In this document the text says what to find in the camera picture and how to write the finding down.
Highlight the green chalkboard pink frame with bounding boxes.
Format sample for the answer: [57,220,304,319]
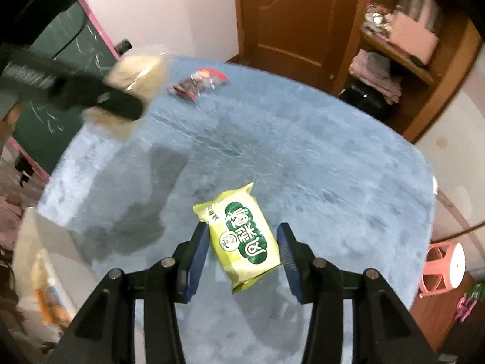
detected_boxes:
[12,0,119,179]

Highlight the green pastry packet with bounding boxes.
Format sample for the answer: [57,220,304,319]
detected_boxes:
[192,182,281,293]

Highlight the pink plastic stool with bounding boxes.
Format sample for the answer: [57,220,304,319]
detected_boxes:
[419,241,466,298]

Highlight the orange white snack bar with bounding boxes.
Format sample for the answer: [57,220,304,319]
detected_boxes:
[30,256,72,327]

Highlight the pink basket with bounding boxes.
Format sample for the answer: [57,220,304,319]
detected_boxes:
[390,0,442,66]

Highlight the brown wooden corner shelf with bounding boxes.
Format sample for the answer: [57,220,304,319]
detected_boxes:
[331,0,483,142]

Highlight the blue plush table cloth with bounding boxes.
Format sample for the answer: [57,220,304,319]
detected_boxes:
[38,58,437,363]

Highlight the beige cracker block packet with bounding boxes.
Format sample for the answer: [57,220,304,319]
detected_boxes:
[82,44,172,140]

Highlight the white plastic tray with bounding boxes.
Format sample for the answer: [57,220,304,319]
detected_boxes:
[12,208,98,343]

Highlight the green bag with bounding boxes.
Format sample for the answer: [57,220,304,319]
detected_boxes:
[466,281,485,302]

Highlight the folded pink towels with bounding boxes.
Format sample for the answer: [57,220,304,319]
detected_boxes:
[349,49,401,104]

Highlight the red dark jerky packet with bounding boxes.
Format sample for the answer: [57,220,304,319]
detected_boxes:
[166,67,228,102]

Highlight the brown wooden door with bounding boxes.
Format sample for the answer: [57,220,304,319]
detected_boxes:
[235,0,362,93]

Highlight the pink toy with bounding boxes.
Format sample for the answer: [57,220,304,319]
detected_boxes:
[455,294,478,324]

